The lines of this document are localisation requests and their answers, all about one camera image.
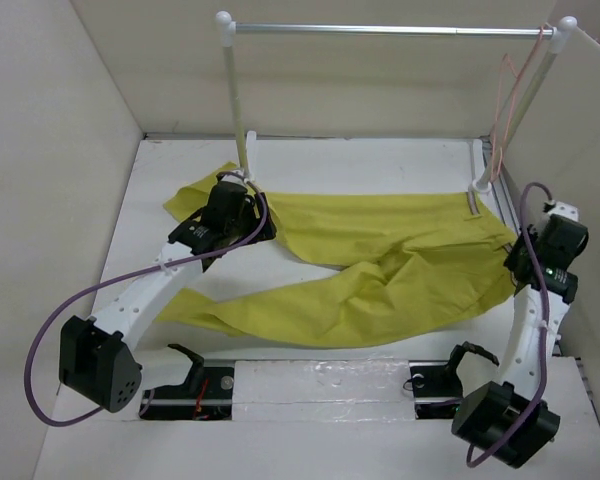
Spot yellow trousers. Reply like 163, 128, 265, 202
159, 193, 515, 348

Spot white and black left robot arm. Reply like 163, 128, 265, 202
59, 178, 276, 413

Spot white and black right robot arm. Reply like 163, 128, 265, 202
451, 200, 589, 469

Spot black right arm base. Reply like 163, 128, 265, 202
403, 360, 463, 420

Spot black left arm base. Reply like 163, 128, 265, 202
139, 360, 235, 422

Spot white and silver clothes rack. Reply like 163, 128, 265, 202
215, 11, 578, 194

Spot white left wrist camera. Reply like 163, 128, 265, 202
221, 171, 250, 188

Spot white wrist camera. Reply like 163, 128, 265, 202
221, 171, 250, 188
543, 200, 579, 222

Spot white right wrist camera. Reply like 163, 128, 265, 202
543, 200, 579, 222

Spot pink wire hanger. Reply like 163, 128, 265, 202
487, 22, 553, 182

